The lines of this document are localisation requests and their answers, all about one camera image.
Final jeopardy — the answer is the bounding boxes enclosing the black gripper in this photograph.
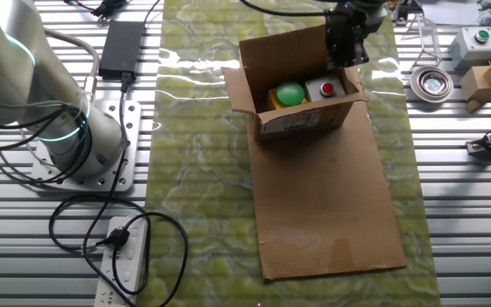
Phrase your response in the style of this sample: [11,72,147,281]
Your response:
[324,3,373,69]

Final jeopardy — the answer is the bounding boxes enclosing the brown cardboard box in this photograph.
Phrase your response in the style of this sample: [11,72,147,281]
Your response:
[222,23,368,142]

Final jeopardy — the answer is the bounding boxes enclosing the grey box red button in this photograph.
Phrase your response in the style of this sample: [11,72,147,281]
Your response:
[303,75,347,103]

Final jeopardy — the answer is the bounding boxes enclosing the green mushroom button yellow box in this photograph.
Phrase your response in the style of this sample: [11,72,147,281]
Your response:
[267,81,309,111]

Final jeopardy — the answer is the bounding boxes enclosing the grey box green button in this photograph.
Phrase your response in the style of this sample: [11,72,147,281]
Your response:
[448,26,491,72]

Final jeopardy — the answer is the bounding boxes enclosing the small cardboard box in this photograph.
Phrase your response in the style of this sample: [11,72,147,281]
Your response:
[459,63,491,114]

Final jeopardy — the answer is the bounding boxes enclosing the open cardboard box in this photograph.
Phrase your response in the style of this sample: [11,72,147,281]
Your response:
[136,0,442,307]

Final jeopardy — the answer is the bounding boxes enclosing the clear plastic stand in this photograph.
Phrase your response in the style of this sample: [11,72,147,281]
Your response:
[401,12,443,69]

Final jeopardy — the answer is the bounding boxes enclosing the round steel bowl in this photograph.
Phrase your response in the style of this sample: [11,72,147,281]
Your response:
[409,65,455,105]

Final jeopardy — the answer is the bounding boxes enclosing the grey paper sheet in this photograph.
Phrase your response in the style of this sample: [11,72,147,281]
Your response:
[419,0,483,26]

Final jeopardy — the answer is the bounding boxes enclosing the flat brown cardboard sheet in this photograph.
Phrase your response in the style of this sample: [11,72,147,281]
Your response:
[247,63,407,281]

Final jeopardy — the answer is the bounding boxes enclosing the black power adapter brick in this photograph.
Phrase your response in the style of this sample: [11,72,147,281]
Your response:
[98,20,147,82]

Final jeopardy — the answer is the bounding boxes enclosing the white power strip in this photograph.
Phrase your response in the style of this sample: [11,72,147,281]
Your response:
[93,215,151,307]

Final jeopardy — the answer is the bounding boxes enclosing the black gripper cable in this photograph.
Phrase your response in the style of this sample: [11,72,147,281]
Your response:
[239,0,334,19]

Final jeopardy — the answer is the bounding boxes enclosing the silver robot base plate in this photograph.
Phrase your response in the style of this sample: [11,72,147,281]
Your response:
[30,100,142,193]

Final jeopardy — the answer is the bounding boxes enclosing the black adapter mains cord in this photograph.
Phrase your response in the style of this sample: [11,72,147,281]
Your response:
[81,71,153,307]

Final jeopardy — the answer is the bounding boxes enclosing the bundled thin black adapter cable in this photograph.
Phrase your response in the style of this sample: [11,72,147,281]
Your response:
[64,0,164,25]

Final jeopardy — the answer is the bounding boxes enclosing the grey robot cable with connector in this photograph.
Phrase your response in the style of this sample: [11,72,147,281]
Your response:
[43,27,101,103]

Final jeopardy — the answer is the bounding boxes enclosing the black looped robot cables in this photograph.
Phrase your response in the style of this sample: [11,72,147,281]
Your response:
[0,96,95,187]

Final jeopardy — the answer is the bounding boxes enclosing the black plugged power cord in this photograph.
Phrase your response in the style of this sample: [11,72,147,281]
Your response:
[48,194,189,307]

